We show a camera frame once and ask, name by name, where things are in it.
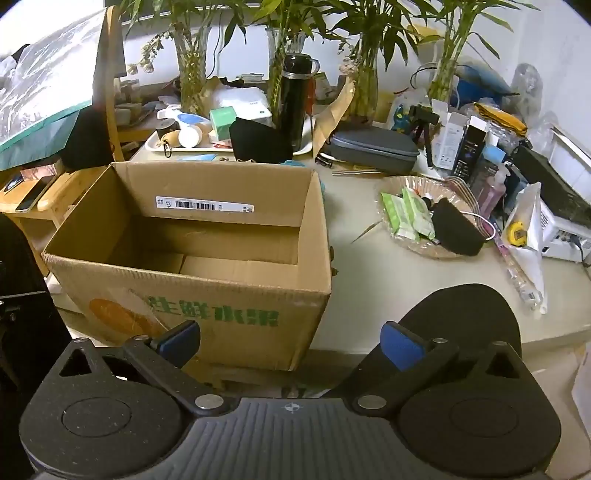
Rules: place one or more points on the black fleece hat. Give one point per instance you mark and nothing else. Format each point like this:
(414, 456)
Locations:
(461, 314)

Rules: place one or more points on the white cap jar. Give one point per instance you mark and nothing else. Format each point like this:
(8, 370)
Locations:
(190, 137)

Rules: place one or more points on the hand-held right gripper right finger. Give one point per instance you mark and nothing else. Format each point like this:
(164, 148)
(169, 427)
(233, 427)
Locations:
(401, 345)

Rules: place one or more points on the wooden stool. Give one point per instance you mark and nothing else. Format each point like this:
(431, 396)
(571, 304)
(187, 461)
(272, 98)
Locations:
(69, 189)

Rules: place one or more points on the black face mask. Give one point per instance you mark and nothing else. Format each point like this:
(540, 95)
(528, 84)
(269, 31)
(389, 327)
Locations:
(457, 230)
(258, 138)

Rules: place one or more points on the black clip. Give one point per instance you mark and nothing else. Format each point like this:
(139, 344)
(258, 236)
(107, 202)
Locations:
(323, 160)

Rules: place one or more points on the pink soap bottle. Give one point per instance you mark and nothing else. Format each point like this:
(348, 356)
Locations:
(491, 191)

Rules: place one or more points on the tall white box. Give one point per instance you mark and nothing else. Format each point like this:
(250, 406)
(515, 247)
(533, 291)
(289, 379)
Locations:
(450, 134)

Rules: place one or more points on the white tray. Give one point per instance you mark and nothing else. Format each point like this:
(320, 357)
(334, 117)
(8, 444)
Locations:
(203, 148)

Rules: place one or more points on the black mini tripod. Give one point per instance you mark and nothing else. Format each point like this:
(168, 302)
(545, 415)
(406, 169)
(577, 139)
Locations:
(425, 120)

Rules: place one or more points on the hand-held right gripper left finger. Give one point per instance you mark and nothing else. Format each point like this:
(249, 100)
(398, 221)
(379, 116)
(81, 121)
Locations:
(180, 342)

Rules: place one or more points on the black thermos bottle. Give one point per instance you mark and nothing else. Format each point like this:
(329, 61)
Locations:
(295, 106)

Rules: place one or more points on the striped ribbon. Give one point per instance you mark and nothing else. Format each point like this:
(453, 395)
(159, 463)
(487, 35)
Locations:
(358, 172)

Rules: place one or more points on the white plastic bag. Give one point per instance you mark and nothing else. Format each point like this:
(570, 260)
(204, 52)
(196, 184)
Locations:
(240, 94)

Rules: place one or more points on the yellow tape measure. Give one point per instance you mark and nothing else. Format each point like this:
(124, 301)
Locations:
(516, 234)

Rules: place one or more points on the dried flower sprig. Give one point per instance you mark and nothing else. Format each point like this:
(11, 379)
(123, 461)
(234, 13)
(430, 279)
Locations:
(145, 55)

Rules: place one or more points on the yellow cloth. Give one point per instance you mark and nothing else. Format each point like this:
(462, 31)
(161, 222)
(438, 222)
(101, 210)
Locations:
(501, 119)

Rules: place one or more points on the wooden chair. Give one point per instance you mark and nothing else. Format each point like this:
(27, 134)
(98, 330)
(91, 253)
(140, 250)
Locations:
(111, 129)

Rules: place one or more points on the silver insulated bag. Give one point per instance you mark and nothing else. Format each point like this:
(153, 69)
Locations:
(46, 78)

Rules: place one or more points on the grey zip case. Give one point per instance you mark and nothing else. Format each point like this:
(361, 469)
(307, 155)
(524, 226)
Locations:
(374, 147)

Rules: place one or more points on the blue toy figure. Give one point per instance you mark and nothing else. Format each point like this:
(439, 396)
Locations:
(400, 119)

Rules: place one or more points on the cardboard box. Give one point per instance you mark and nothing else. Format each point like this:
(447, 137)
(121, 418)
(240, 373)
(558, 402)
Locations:
(231, 295)

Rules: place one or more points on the brown paper bag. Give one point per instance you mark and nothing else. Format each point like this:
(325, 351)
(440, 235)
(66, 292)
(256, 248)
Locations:
(332, 120)

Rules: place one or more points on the bamboo plant in glass vase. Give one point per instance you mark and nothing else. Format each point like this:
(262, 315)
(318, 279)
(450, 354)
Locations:
(279, 69)
(191, 78)
(445, 78)
(364, 87)

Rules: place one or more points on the green packet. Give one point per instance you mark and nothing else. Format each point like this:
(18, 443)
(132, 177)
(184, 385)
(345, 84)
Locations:
(420, 217)
(397, 217)

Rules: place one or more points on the green and white box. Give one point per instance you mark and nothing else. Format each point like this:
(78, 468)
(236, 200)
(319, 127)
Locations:
(224, 122)

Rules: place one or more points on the tall black box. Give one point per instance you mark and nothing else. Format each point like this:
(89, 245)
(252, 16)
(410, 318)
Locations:
(471, 147)

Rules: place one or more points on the white device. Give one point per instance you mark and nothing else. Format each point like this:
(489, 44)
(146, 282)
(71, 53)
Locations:
(568, 230)

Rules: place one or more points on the clear plastic bowl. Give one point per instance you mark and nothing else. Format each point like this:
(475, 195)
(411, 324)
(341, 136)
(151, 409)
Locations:
(415, 184)

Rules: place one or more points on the smartphone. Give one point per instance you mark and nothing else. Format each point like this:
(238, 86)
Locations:
(34, 194)

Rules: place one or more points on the grey round tin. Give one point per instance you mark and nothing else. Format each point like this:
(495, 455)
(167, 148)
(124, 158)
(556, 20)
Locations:
(166, 128)

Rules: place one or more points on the clear plastic bag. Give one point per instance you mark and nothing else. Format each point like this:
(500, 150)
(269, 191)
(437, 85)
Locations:
(531, 258)

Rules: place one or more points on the white spray bottle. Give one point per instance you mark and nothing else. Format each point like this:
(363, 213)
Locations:
(189, 119)

